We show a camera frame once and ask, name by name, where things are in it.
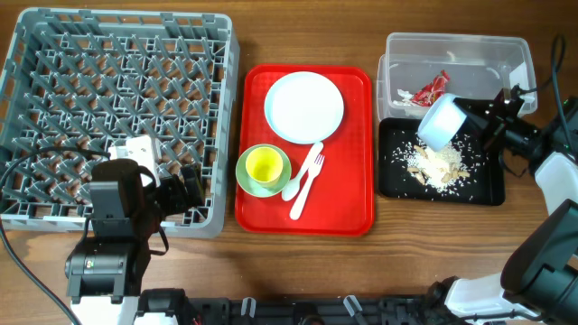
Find light blue plastic bowl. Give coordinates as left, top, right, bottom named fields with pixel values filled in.
left=417, top=94, right=467, bottom=151

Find red snack wrapper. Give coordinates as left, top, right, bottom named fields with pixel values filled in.
left=410, top=70, right=451, bottom=107

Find green plastic saucer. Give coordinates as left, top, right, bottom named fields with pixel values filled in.
left=236, top=144, right=292, bottom=198

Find rice and food scraps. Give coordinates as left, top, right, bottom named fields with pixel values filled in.
left=387, top=139, right=487, bottom=197

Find yellow plastic cup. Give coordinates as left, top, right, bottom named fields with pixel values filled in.
left=245, top=146, right=284, bottom=188

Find white paper napkin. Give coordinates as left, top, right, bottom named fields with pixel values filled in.
left=392, top=89, right=418, bottom=107

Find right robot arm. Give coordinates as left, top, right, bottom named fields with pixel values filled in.
left=417, top=87, right=577, bottom=324

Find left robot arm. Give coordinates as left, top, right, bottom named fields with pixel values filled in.
left=65, top=158, right=204, bottom=324

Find clear plastic waste bin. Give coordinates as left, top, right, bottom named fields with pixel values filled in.
left=376, top=32, right=537, bottom=119

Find grey plastic dishwasher rack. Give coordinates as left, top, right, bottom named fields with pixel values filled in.
left=1, top=8, right=240, bottom=238

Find black rectangular tray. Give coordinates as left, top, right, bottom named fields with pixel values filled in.
left=377, top=118, right=506, bottom=206

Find white plastic spoon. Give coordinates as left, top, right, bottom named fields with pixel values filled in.
left=282, top=142, right=323, bottom=201

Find white plastic fork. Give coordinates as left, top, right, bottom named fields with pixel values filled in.
left=289, top=154, right=325, bottom=220

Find light blue round plate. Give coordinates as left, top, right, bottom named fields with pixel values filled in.
left=264, top=71, right=345, bottom=144

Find red plastic serving tray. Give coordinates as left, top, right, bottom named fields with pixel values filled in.
left=235, top=64, right=375, bottom=237

